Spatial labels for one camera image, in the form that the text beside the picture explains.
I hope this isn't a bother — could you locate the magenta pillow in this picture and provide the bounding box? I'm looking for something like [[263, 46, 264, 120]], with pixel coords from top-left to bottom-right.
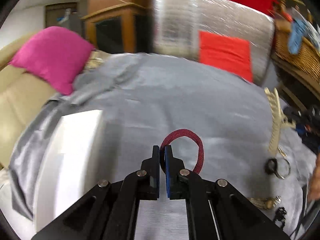
[[10, 26, 94, 95]]

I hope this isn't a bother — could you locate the wicker basket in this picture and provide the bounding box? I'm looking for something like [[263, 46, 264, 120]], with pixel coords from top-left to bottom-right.
[[274, 20, 319, 97]]

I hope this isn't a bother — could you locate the white organizer tray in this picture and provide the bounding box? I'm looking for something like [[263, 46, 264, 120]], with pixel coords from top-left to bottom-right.
[[33, 109, 104, 232]]

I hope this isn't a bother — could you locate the maroon hair tie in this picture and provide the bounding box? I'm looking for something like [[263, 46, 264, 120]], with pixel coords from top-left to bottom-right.
[[159, 128, 205, 175]]

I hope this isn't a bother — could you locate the beige leather headboard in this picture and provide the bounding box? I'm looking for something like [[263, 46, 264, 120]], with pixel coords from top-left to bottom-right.
[[0, 32, 56, 168]]

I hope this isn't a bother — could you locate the blue cloth in basket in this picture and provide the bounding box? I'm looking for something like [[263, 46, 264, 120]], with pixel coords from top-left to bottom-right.
[[287, 19, 306, 55]]

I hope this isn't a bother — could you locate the cream hair claw clip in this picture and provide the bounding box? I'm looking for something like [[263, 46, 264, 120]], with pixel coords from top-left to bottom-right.
[[264, 87, 296, 157]]

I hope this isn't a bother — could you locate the person's right hand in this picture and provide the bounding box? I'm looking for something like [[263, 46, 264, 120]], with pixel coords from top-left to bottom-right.
[[308, 154, 320, 201]]

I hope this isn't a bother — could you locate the silver foil wrapped package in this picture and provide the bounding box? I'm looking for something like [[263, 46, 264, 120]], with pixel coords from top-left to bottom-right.
[[151, 0, 274, 85]]

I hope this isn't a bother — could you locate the wooden cabinet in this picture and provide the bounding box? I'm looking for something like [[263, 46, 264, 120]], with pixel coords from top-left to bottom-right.
[[82, 0, 150, 54]]

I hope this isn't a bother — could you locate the grey bed blanket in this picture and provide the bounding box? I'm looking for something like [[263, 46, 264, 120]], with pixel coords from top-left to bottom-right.
[[9, 54, 316, 239]]

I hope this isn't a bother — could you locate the silver cuff bracelet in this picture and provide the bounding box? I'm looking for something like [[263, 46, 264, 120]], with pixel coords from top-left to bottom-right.
[[273, 157, 292, 180]]

